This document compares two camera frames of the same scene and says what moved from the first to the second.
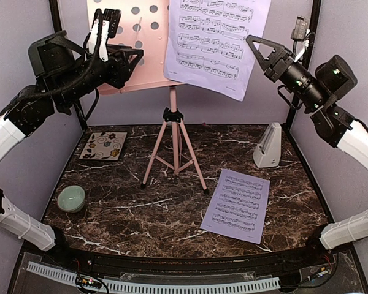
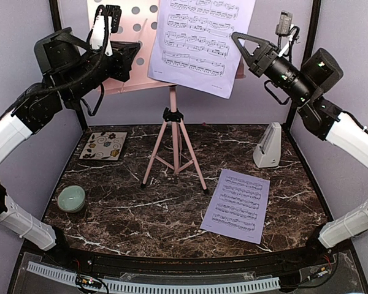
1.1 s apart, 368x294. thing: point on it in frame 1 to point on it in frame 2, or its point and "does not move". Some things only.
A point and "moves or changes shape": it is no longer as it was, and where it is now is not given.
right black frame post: x=315 y=11 does not move
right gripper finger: x=273 y=59 to x=249 y=59
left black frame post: x=57 y=22 does not move
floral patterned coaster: x=104 y=146 does not move
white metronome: x=267 y=154 does not move
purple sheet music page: x=206 y=44 moves or changes shape
